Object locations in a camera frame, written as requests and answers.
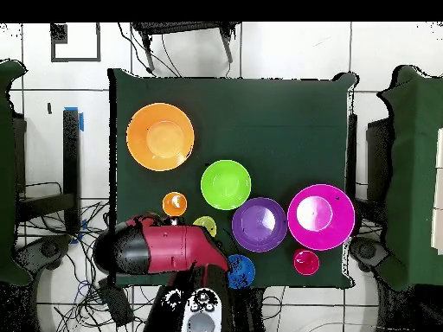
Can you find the black stand foot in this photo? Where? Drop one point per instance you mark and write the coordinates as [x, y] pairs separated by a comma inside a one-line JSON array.
[[48, 249], [367, 250]]

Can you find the black chair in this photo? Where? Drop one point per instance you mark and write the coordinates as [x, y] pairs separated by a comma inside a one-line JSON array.
[[183, 27]]

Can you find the large pink bowl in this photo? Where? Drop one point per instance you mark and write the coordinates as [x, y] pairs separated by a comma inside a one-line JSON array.
[[332, 235]]

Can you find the blue tape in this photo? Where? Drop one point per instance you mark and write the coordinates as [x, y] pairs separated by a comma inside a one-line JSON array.
[[81, 122]]

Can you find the orange cup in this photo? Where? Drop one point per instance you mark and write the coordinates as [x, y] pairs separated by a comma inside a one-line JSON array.
[[169, 205]]

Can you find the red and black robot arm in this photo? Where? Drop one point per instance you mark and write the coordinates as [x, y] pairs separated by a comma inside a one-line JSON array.
[[166, 245]]

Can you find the red cup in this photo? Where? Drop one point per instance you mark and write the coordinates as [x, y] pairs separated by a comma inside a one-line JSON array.
[[306, 262]]

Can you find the green bowl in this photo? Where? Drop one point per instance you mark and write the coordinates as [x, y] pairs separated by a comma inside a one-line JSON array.
[[225, 184]]

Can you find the black table frame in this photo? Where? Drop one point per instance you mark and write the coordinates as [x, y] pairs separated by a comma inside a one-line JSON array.
[[71, 155], [379, 155]]

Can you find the white boxes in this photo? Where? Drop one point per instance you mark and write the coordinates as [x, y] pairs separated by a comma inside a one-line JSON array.
[[439, 190]]

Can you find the green cloth side table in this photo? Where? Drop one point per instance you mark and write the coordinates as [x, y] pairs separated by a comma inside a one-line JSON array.
[[412, 173], [7, 173]]

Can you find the dark green table cloth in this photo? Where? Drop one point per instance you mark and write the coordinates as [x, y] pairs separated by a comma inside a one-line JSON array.
[[277, 138]]

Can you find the purple bowl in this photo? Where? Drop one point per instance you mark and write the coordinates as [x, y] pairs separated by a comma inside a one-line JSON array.
[[259, 224]]

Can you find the blue bowl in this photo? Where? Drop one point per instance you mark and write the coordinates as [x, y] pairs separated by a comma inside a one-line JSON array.
[[245, 269]]

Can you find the yellow cup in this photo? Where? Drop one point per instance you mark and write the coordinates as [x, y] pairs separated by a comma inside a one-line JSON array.
[[207, 224]]

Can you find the black power strip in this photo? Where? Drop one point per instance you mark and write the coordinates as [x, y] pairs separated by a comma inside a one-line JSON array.
[[116, 304]]

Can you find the large orange bowl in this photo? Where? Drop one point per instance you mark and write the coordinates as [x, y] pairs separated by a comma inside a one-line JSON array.
[[138, 138]]

